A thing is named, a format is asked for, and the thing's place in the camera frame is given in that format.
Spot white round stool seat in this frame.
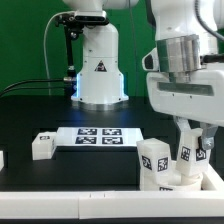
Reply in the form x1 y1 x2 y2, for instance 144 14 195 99
139 168 205 192

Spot white marker sheet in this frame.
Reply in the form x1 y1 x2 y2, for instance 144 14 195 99
56 127 143 147

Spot white workspace border frame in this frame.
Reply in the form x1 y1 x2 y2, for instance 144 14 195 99
0 150 224 220

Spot grey camera cable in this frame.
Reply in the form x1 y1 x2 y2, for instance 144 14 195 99
43 11 73 97

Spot black camera on stand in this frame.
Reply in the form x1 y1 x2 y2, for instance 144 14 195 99
55 12 109 97

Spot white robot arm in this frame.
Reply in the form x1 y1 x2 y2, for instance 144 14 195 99
63 0 224 150

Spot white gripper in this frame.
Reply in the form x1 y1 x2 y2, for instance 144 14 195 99
146 70 224 150

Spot black cables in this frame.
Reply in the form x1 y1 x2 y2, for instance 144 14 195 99
0 78 73 98

